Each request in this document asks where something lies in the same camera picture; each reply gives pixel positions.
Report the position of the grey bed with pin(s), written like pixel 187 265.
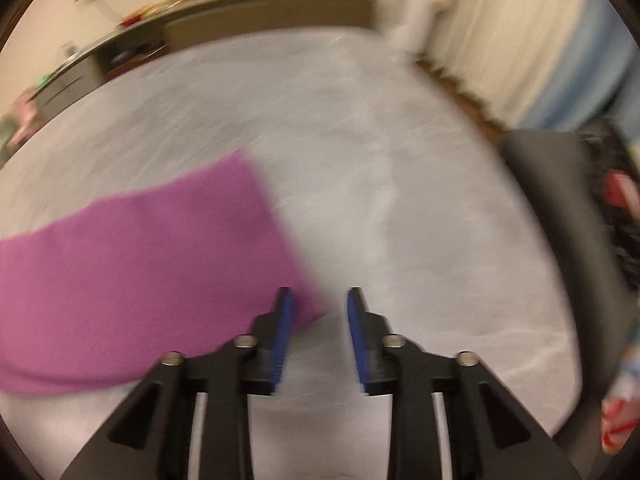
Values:
pixel 360 200

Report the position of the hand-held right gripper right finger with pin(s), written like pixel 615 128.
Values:
pixel 358 340

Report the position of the red and white cloth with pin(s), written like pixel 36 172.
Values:
pixel 617 410

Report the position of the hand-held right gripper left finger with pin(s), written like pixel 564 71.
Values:
pixel 281 335

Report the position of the cream curtain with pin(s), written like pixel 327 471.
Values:
pixel 492 30

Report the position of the purple cloth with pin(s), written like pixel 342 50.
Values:
pixel 145 270

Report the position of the dark grey chair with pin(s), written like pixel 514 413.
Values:
pixel 560 220

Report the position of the light blue cloth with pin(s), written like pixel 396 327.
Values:
pixel 582 65

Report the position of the dark wooden sideboard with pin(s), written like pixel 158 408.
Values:
pixel 165 35

